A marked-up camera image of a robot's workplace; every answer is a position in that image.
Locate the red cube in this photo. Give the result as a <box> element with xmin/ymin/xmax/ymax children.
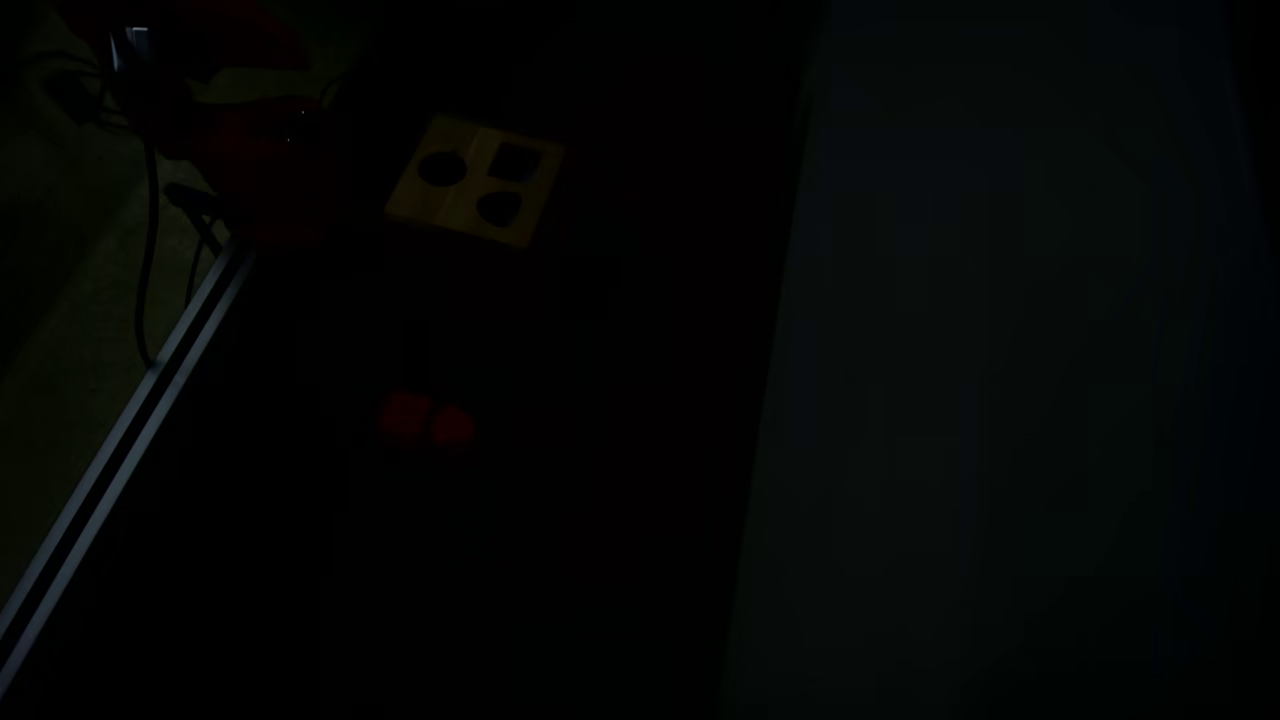
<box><xmin>380</xmin><ymin>392</ymin><xmax>433</xmax><ymax>444</ymax></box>

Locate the wooden shape sorter box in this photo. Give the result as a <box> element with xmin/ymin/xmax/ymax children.
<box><xmin>385</xmin><ymin>115</ymin><xmax>566</xmax><ymax>249</ymax></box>

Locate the red rounded triangle block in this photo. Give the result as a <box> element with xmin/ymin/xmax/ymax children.
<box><xmin>432</xmin><ymin>405</ymin><xmax>477</xmax><ymax>449</ymax></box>

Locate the blue table clamp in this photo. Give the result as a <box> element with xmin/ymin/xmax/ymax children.
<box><xmin>165</xmin><ymin>183</ymin><xmax>229</xmax><ymax>251</ymax></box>

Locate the black camera cable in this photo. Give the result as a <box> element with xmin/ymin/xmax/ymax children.
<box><xmin>133</xmin><ymin>138</ymin><xmax>163</xmax><ymax>368</ymax></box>

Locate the aluminium profile rail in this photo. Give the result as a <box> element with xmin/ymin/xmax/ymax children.
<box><xmin>0</xmin><ymin>238</ymin><xmax>257</xmax><ymax>696</ymax></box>

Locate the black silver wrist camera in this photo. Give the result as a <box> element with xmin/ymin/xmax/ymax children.
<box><xmin>110</xmin><ymin>27</ymin><xmax>153</xmax><ymax>73</ymax></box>

